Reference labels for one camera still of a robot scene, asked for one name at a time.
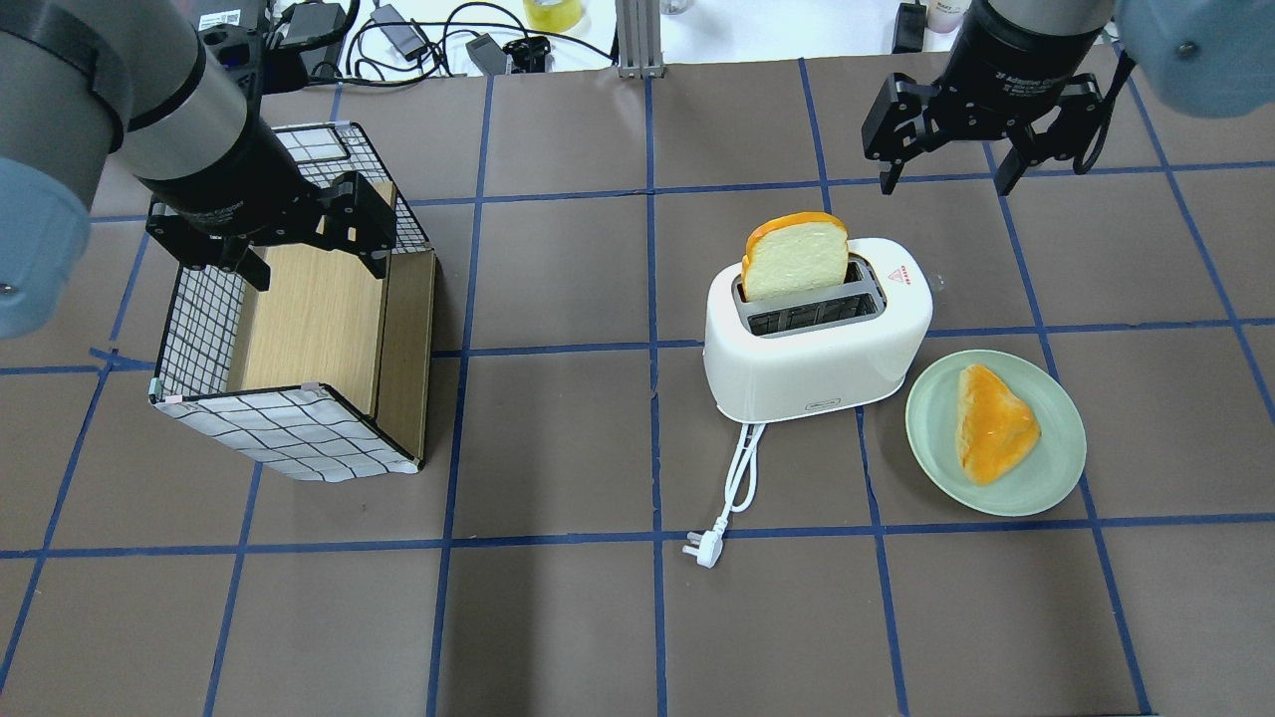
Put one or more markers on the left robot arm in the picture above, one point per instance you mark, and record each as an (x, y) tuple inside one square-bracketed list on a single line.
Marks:
[(180, 106)]

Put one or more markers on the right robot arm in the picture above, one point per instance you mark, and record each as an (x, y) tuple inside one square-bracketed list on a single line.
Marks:
[(1205, 59)]

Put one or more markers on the light green plate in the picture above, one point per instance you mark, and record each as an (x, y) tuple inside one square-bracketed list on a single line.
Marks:
[(1045, 477)]

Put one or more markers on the aluminium frame post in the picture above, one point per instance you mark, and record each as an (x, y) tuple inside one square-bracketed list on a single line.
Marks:
[(639, 41)]

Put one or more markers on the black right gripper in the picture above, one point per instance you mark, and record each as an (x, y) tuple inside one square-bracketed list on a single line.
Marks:
[(1008, 62)]

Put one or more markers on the bread slice in toaster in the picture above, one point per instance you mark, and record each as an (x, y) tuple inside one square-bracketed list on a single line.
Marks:
[(800, 252)]

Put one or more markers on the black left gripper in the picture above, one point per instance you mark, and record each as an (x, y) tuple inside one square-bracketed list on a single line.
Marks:
[(227, 185)]

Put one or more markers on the triangular toast on plate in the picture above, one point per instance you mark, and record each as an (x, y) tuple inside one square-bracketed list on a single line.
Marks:
[(995, 429)]

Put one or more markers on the black power adapter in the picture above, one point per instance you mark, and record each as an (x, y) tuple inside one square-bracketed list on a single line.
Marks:
[(402, 35)]

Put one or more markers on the yellow tape roll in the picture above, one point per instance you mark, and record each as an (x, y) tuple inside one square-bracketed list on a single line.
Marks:
[(553, 16)]

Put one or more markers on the grid-patterned wooden storage box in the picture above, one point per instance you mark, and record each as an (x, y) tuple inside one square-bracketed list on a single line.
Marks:
[(324, 376)]

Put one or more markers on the white two-slot toaster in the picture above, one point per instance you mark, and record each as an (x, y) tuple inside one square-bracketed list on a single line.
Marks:
[(817, 351)]

